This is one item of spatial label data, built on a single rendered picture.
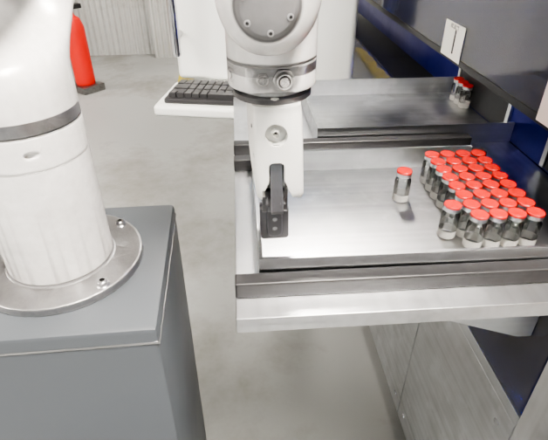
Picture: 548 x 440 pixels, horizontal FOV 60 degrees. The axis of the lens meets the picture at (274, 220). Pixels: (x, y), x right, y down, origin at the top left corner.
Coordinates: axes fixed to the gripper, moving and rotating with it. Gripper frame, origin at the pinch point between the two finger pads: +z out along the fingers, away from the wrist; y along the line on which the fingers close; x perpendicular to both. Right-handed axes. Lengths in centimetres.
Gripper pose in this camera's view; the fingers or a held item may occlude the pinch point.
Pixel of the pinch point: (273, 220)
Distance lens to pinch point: 54.0
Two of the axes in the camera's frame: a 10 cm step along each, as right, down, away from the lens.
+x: -10.0, 0.5, -0.6
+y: -0.8, -5.5, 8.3
